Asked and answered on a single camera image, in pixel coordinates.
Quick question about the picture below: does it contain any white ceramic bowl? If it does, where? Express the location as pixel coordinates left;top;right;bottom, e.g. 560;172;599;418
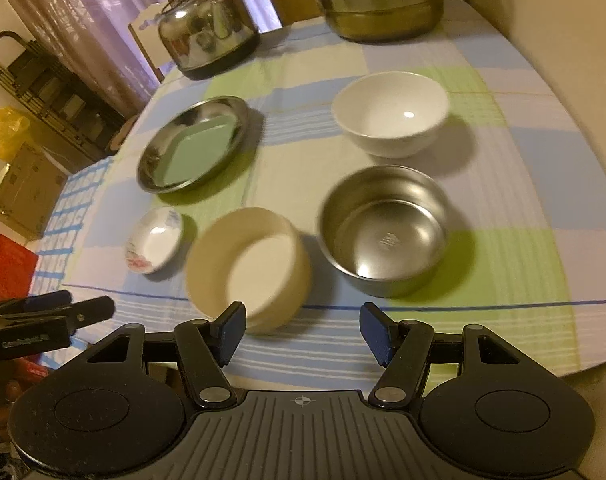
331;71;452;159

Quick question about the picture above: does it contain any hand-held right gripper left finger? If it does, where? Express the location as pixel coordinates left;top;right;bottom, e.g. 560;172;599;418
85;301;247;408

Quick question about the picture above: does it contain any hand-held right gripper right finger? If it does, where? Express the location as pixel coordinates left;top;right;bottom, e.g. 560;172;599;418
359;302;521;408

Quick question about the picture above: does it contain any wooden chair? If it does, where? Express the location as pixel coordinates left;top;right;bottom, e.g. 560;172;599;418
128;7;184;83

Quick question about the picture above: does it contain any large steel bowl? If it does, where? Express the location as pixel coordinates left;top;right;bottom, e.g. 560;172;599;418
137;97;250;195

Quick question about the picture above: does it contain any yellow plastic bag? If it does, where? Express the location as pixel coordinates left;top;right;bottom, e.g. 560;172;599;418
0;106;31;161

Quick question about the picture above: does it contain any cream cylindrical bowl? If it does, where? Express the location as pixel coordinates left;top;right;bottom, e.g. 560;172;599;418
184;207;312;336

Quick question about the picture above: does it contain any stainless steel steamer pot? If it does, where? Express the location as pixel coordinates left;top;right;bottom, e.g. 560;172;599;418
283;0;464;43

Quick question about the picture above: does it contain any sheer curtain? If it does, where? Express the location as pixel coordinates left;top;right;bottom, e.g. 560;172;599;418
0;0;264;116

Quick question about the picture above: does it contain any red bag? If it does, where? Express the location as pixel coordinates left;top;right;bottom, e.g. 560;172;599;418
0;234;40;311

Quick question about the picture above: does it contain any white round lid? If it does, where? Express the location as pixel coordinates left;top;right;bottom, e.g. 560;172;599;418
124;206;184;275

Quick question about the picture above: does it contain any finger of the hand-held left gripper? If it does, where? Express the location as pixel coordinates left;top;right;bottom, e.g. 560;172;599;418
58;296;116;335
25;290;74;311

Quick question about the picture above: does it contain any stainless steel kettle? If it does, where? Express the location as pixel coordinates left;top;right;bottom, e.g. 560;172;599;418
155;0;261;81

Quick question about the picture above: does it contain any black metal rack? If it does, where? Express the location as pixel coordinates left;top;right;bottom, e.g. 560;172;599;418
0;31;128;171

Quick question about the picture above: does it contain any checkered tablecloth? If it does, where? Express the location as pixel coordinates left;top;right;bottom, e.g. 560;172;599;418
30;0;606;381

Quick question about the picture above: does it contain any cardboard box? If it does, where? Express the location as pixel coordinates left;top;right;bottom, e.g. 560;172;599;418
0;140;68;241

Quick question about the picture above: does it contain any green square plate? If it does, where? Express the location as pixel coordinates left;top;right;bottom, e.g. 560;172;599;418
151;111;241;188

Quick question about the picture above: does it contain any stainless steel bowl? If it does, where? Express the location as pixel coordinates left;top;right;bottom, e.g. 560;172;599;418
318;165;451;298

